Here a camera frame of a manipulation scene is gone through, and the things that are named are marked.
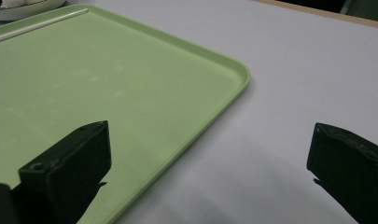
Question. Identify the green plastic tray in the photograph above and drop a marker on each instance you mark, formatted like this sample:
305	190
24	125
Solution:
115	77

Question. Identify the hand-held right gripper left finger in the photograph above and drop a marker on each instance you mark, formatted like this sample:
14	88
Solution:
74	161

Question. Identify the wooden table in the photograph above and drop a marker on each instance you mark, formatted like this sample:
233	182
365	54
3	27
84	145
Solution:
333	15

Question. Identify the white ceramic plate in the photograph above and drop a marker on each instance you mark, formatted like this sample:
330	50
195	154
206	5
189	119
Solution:
28	14

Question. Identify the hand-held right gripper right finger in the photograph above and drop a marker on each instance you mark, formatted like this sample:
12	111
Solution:
351	171

